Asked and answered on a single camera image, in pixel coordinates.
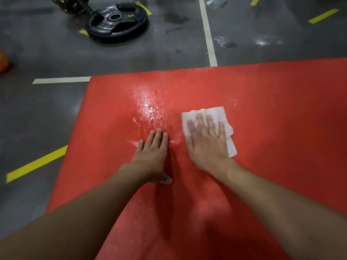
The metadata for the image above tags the person's right hand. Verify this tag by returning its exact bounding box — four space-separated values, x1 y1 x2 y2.
186 114 240 179

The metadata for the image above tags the person's left hand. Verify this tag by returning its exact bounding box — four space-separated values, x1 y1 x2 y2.
131 128 173 186

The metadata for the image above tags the white wet wipe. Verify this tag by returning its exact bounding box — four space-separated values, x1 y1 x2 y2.
181 106 238 158

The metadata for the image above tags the red mat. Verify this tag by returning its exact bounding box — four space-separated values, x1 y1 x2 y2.
45 58 347 260

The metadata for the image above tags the person's left forearm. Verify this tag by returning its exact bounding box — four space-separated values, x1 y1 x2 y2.
0 162 148 260

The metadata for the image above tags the person's right forearm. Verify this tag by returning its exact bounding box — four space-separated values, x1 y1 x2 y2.
222 164 347 260

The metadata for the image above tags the long yellow tape strip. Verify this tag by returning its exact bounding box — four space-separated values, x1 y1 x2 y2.
6 145 69 184

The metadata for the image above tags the black weight plate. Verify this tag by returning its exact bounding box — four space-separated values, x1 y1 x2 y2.
85 3 149 44

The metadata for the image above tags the gold black dumbbell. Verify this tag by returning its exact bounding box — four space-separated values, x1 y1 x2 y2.
50 0 96 17

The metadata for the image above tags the orange kettlebell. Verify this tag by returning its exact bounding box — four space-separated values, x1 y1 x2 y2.
0 49 12 74

